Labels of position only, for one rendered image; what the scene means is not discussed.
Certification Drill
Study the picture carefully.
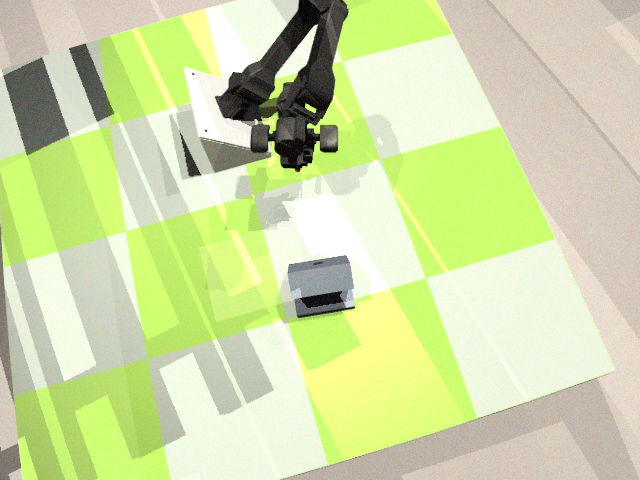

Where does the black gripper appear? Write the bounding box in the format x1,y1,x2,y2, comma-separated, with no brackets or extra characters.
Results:
249,125,338,153

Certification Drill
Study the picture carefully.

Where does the grey square panel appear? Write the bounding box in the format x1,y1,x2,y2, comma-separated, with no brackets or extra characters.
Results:
287,255,355,318

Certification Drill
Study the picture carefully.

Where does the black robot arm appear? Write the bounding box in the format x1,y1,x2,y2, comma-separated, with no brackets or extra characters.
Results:
215,0,349,169

